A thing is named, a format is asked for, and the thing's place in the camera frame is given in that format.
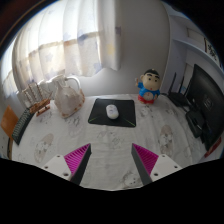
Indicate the black mouse pad green lines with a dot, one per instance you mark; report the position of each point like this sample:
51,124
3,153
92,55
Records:
126,113

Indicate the white star-print curtain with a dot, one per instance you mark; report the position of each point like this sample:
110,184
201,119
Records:
66,36

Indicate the white cartoon-print computer mouse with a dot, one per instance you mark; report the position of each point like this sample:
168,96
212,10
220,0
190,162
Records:
112,111

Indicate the white wall shelf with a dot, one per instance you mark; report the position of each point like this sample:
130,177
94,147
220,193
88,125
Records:
196,46

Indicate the orange wooden chair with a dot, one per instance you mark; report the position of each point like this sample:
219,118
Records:
8,121

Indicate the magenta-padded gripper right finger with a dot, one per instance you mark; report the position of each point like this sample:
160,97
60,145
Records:
145,158

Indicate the black computer keyboard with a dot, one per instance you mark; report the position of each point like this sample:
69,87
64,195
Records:
22,126

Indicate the black computer monitor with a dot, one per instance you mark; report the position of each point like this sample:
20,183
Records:
206,100

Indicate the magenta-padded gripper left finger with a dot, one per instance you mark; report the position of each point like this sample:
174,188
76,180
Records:
78,158

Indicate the large white conch shell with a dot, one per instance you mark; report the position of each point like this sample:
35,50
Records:
68,100

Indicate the red flat item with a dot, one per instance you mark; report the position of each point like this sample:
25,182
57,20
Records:
213,146

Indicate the cartoon boy figurine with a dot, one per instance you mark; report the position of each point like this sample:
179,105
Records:
149,86

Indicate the white printed tablecloth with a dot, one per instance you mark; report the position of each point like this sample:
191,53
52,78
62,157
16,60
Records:
110,140

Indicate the wooden model sailing ship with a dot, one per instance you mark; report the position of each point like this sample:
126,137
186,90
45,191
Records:
39,105

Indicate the small black box device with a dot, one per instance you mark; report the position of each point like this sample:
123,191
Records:
195,123

